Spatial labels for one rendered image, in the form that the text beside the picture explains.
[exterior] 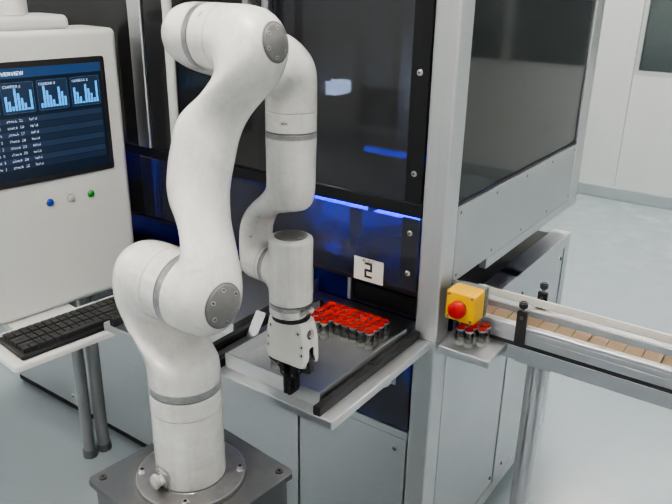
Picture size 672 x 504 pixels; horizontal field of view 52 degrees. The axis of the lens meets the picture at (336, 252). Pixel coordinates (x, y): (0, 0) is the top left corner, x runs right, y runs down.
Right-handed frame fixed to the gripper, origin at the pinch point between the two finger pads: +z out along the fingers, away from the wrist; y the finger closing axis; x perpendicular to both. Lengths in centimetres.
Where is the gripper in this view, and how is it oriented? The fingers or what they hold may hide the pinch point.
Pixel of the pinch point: (291, 382)
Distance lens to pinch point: 142.6
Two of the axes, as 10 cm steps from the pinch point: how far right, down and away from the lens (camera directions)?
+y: -8.1, -2.2, 5.4
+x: -5.8, 2.8, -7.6
